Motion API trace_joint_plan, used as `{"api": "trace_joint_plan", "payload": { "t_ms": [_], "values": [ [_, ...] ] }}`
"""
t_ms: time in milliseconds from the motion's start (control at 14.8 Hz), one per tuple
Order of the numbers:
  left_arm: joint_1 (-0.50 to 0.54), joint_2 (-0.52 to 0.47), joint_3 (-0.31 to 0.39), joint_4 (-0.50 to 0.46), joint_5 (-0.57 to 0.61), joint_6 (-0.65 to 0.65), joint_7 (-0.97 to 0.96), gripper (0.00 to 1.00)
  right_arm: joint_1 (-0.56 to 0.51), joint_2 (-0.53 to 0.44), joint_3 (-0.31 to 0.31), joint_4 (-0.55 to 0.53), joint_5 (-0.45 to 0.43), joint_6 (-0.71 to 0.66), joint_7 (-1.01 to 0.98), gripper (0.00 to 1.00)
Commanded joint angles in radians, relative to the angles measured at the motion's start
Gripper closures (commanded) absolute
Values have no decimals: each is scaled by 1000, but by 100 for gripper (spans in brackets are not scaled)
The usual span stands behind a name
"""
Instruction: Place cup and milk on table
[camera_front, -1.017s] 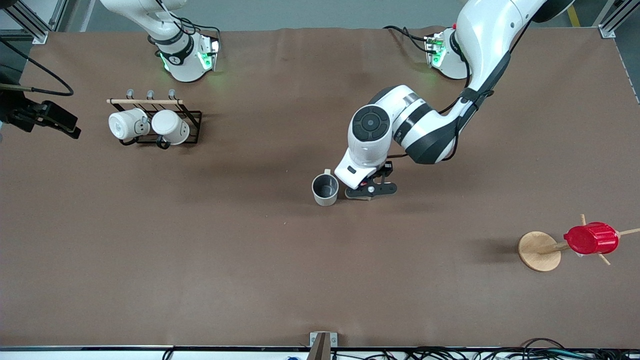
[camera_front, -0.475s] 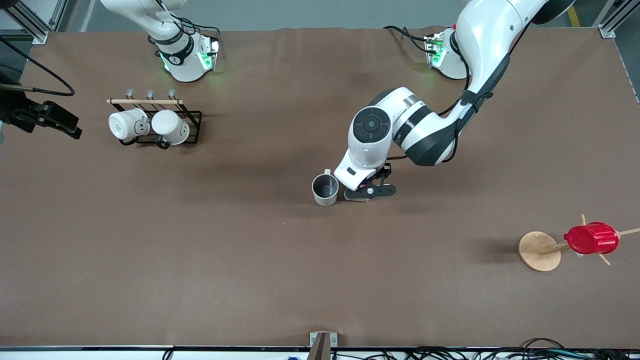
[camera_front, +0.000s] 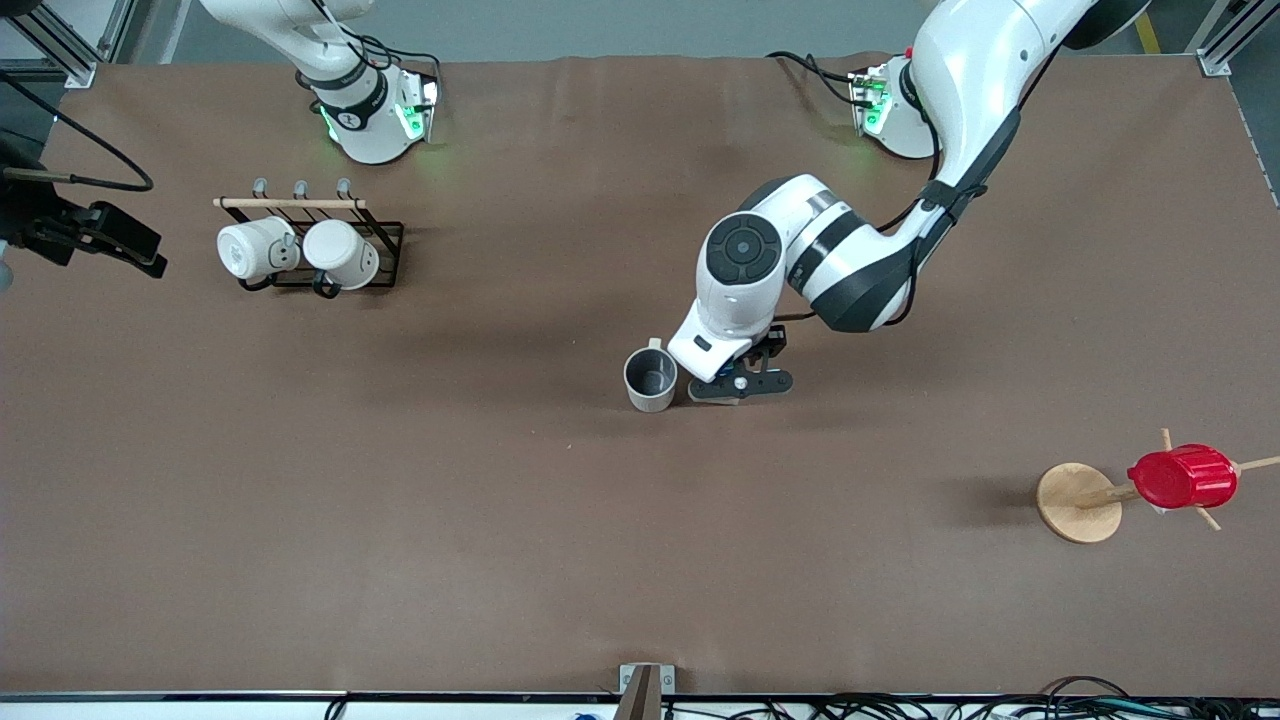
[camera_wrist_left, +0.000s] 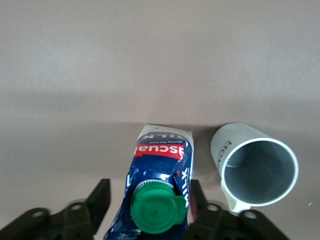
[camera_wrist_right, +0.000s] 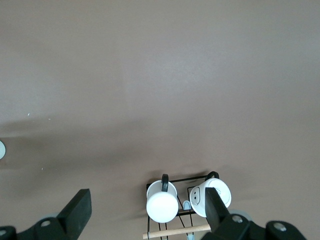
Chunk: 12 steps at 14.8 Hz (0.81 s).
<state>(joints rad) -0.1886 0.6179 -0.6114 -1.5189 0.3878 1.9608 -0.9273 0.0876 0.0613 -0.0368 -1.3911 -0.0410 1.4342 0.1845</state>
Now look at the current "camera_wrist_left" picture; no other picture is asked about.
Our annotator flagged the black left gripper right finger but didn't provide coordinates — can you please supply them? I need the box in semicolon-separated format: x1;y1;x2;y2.
183;179;291;240

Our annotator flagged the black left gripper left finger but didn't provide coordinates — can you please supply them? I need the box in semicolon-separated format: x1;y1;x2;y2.
0;178;111;240

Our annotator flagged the grey mug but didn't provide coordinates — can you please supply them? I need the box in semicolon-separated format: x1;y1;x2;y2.
210;121;300;214

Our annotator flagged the blue milk carton green cap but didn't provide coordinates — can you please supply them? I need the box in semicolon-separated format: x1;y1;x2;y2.
103;124;195;240

